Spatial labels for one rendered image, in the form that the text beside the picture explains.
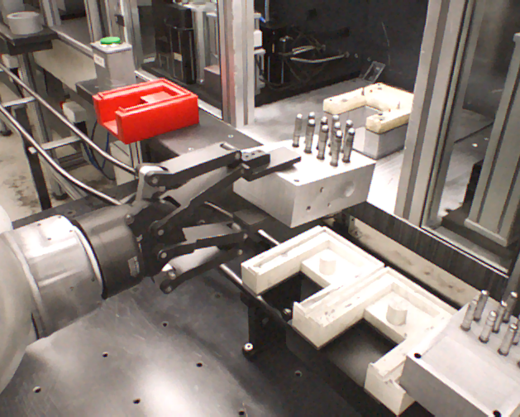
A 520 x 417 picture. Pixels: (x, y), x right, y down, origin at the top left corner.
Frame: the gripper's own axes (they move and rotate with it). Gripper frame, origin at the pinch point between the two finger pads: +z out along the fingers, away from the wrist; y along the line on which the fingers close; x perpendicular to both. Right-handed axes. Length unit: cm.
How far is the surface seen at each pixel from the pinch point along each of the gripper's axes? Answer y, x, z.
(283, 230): -45, 40, 38
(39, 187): -49, 106, -1
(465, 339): -9.8, -21.6, 7.1
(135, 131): -9.7, 42.5, 4.4
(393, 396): -15.6, -19.1, 0.6
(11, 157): -103, 251, 18
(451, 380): -9.9, -23.4, 2.0
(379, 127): -5.6, 11.0, 32.1
